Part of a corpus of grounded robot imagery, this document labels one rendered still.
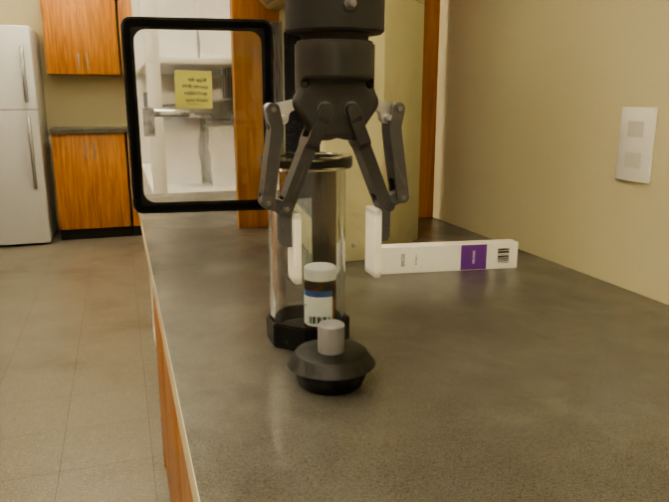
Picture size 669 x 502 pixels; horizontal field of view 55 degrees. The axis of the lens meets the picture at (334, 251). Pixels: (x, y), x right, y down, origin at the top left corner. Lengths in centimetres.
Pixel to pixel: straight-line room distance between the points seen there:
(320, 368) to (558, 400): 24
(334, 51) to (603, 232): 71
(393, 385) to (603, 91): 69
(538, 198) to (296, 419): 83
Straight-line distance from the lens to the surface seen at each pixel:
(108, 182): 614
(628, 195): 114
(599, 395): 72
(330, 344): 66
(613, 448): 62
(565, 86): 127
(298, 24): 61
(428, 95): 162
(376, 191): 64
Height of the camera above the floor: 123
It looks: 13 degrees down
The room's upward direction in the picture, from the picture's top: straight up
